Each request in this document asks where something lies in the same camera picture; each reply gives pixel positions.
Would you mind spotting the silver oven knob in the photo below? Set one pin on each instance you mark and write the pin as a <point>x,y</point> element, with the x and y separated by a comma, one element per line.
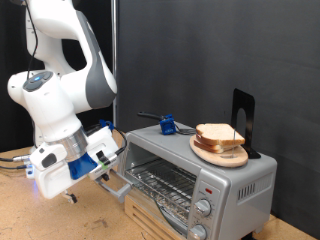
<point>203,207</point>
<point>199,232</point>

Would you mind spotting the black metal bookend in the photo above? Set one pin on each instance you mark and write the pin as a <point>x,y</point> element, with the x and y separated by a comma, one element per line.
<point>243,100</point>

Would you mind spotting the silver toaster oven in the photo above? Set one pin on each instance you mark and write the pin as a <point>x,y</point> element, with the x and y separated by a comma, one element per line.
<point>233,206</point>

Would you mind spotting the round wooden board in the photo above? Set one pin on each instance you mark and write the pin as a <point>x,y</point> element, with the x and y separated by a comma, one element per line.
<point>220,160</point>

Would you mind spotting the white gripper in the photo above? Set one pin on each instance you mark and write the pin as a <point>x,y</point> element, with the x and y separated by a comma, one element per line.
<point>53,183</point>

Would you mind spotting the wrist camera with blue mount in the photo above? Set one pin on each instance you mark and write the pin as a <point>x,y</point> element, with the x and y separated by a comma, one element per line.
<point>80,166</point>

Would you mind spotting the white bread slice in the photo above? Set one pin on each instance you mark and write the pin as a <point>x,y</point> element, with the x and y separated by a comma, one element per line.
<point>206,142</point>
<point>207,148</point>
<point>218,132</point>

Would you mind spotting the red oven indicator light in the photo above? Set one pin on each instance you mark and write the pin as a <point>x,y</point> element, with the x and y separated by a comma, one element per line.
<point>209,191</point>

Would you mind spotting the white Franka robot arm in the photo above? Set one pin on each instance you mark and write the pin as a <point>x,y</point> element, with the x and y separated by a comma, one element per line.
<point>50,103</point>

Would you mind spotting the vertical metal pole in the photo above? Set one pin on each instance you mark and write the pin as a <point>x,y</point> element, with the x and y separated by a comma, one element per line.
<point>114,33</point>

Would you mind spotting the thin metal pin on board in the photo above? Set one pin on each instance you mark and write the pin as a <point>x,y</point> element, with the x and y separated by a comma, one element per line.
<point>234,146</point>

